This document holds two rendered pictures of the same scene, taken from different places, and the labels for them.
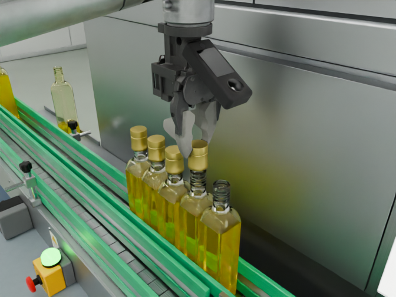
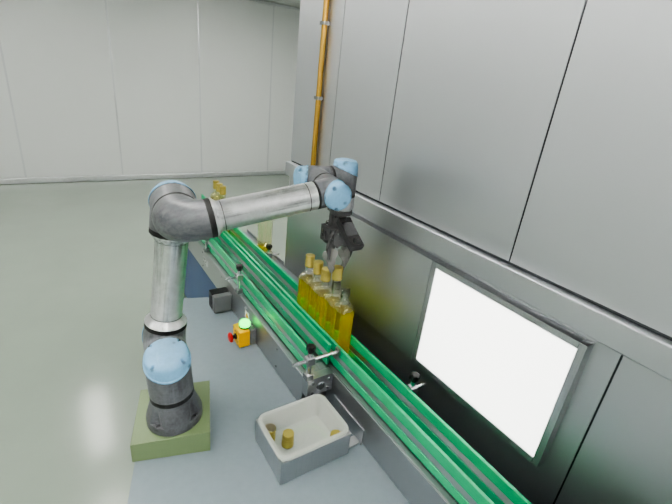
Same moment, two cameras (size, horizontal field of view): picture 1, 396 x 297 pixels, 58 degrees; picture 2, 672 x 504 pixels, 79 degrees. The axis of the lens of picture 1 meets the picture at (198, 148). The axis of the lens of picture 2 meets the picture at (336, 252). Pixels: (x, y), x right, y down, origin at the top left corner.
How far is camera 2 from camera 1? 0.75 m
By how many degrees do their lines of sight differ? 9
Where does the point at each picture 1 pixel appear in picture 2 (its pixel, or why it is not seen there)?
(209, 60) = (347, 228)
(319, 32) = (400, 222)
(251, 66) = (372, 232)
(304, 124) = (392, 265)
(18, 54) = (217, 172)
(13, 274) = (218, 332)
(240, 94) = (357, 245)
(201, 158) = (338, 274)
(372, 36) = (417, 230)
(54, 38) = (252, 162)
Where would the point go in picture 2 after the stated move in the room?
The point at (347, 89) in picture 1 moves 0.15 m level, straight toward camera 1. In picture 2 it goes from (408, 251) to (384, 266)
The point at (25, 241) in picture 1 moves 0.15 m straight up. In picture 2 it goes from (226, 316) to (226, 286)
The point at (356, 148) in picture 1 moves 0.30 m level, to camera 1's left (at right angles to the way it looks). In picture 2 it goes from (410, 280) to (313, 263)
